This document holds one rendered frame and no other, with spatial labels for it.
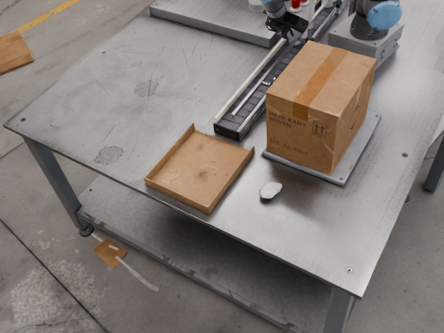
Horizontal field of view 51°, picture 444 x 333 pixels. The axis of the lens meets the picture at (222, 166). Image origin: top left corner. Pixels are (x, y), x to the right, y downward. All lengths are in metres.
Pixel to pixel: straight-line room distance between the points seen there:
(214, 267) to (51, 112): 0.95
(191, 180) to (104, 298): 1.00
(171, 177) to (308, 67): 0.59
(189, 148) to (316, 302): 0.83
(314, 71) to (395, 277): 1.21
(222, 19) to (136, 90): 0.54
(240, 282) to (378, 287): 0.67
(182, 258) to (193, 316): 0.29
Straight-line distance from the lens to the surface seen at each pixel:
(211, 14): 2.27
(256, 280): 2.05
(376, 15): 1.77
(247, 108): 1.74
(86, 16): 4.29
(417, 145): 1.74
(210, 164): 1.62
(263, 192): 1.49
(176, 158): 1.66
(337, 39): 2.01
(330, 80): 1.48
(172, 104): 1.88
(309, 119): 1.42
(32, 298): 2.53
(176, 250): 2.16
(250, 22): 2.19
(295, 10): 1.94
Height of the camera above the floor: 2.05
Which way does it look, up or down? 49 degrees down
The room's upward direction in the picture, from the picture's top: 8 degrees counter-clockwise
